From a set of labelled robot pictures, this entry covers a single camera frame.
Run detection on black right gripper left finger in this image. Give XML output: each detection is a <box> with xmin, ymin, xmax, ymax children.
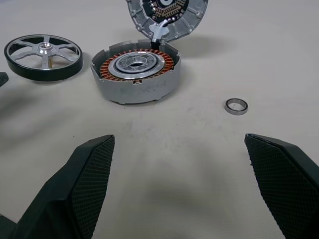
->
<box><xmin>0</xmin><ymin>134</ymin><xmax>116</xmax><ymax>239</ymax></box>

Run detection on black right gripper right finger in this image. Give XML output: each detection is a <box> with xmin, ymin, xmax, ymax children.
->
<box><xmin>244</xmin><ymin>133</ymin><xmax>319</xmax><ymax>239</ymax></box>

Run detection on grey stator housing copper windings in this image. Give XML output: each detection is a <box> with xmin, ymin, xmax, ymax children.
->
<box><xmin>90</xmin><ymin>39</ymin><xmax>181</xmax><ymax>106</ymax></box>

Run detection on silver spoked black-rimmed rotor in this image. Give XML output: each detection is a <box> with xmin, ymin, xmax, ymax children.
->
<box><xmin>3</xmin><ymin>34</ymin><xmax>83</xmax><ymax>82</ymax></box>

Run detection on small steel bearing ring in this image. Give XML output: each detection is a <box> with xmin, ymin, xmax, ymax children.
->
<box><xmin>224</xmin><ymin>98</ymin><xmax>248</xmax><ymax>116</ymax></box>

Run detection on grey motor cover circuit board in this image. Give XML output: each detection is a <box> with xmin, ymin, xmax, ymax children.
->
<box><xmin>127</xmin><ymin>0</ymin><xmax>209</xmax><ymax>43</ymax></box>

